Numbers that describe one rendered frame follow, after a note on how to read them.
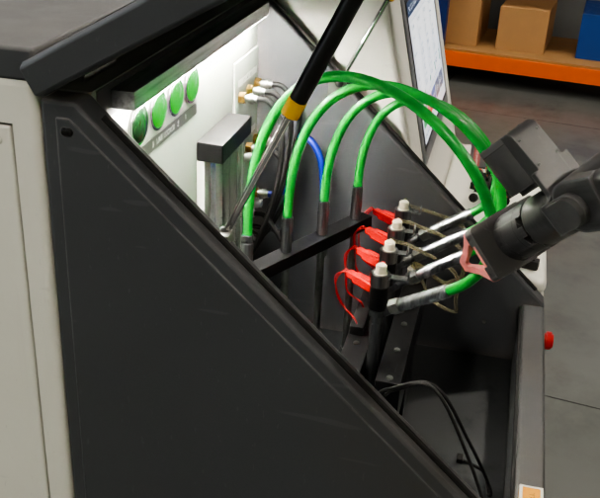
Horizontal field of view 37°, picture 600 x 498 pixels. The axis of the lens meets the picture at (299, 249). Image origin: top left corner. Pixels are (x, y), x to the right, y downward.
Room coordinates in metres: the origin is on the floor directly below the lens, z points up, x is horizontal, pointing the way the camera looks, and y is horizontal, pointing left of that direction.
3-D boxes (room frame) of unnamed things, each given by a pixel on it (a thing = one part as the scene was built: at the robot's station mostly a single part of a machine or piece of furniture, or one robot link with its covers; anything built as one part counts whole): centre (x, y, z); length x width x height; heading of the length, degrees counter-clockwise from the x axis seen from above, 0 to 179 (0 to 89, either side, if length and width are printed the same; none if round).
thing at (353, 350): (1.25, -0.14, 0.91); 0.34 x 0.10 x 0.15; 168
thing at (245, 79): (1.43, 0.09, 1.20); 0.13 x 0.03 x 0.31; 168
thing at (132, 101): (1.19, 0.14, 1.43); 0.54 x 0.03 x 0.02; 168
